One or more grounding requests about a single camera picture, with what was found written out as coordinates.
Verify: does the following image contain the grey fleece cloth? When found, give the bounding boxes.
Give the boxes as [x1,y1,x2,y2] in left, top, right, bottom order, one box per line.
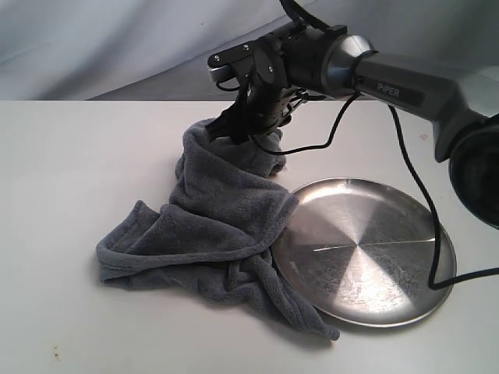
[96,121,340,340]

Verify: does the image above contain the white backdrop sheet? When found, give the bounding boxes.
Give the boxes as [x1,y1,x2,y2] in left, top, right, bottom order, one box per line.
[1,1,283,101]

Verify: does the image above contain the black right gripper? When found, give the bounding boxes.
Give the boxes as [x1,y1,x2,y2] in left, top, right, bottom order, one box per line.
[206,83,297,145]

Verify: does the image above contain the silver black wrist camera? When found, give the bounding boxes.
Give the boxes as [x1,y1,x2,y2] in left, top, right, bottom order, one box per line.
[207,41,256,83]

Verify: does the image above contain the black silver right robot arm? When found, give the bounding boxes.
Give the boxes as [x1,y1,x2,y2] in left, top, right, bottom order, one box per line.
[207,24,498,227]

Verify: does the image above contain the round steel plate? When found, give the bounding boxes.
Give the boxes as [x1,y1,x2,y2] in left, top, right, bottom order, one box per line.
[272,178,451,327]

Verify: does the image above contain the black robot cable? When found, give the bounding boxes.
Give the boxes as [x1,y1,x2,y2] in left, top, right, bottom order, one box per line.
[214,0,499,291]

